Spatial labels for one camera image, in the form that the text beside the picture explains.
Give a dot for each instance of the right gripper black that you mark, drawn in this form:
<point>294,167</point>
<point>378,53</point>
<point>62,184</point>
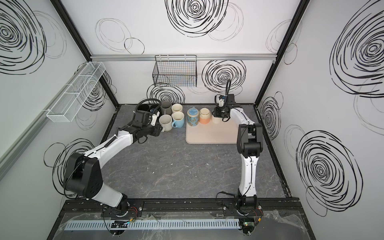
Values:
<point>220,111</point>

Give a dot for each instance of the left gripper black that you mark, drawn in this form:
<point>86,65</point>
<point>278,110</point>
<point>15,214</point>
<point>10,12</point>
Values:
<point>157,130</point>

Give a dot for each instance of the beige tan mug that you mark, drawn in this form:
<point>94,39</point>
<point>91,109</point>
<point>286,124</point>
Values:
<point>166,123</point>

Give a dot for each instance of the grey mug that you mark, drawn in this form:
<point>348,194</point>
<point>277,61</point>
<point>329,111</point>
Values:
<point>166,108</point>

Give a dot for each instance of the light blue mug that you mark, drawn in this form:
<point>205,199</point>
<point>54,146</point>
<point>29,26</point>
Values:
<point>178,119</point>

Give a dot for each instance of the cream white mug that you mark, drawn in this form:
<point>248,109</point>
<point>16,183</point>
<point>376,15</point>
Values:
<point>216,120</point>

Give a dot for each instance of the white black mug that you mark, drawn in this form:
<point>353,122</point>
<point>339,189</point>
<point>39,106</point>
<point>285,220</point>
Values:
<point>144,107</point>

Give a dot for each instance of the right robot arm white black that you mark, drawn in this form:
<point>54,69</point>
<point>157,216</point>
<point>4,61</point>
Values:
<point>249,145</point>

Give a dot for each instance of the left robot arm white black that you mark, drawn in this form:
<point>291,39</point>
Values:
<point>83,174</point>

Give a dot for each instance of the orange cream mug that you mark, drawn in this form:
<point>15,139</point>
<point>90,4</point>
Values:
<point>205,116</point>

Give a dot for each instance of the blue butterfly mug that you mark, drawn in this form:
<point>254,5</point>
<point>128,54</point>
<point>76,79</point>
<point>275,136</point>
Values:
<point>193,115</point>

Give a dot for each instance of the beige plastic tray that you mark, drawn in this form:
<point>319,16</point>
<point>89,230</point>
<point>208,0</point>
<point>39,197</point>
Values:
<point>211,133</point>

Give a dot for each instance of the white wire shelf basket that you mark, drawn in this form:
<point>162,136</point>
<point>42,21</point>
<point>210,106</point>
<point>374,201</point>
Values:
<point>76,93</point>

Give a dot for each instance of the aluminium wall rail back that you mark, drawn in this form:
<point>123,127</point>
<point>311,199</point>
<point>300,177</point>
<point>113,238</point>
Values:
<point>183,57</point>

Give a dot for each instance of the aluminium wall rail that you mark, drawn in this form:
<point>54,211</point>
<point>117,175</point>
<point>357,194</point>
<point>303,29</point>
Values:
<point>183,57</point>
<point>13,153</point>

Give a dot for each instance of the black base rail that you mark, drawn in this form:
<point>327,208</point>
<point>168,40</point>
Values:
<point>221,206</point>

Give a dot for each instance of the white slotted cable duct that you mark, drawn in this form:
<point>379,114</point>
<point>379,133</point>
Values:
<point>193,224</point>

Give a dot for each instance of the black corner frame post right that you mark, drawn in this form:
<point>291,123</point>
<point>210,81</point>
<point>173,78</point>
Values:
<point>283,47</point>

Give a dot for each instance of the black corner frame post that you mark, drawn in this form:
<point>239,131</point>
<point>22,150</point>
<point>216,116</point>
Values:
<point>283,47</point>
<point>66,19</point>

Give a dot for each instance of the black corner frame post left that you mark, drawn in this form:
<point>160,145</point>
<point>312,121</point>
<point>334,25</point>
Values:
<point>66,19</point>

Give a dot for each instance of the aluminium wall rail left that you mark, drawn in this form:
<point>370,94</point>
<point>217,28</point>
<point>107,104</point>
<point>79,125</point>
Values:
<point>13,153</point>

